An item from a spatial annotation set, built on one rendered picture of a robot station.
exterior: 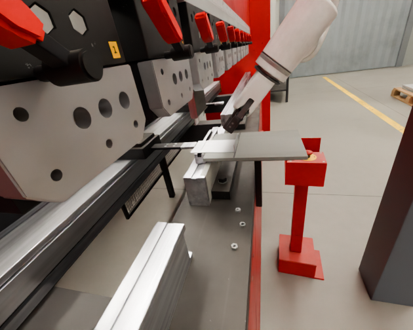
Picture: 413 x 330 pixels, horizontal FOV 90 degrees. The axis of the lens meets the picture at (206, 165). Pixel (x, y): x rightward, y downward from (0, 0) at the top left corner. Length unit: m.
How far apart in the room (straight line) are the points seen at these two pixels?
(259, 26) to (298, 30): 2.21
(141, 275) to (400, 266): 1.18
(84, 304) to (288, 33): 0.65
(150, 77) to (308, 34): 0.34
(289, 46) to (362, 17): 8.05
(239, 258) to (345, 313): 1.05
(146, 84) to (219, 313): 0.37
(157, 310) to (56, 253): 0.27
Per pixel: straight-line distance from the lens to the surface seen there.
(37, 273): 0.53
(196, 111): 0.56
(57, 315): 0.53
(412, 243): 1.24
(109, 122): 0.21
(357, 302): 1.52
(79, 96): 0.19
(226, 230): 0.52
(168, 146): 0.68
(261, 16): 2.73
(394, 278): 1.41
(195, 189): 0.56
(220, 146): 0.61
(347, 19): 8.44
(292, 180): 1.02
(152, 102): 0.31
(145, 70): 0.31
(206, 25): 0.47
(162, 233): 0.42
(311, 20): 0.52
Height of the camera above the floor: 1.25
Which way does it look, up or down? 29 degrees down
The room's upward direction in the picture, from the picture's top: 10 degrees counter-clockwise
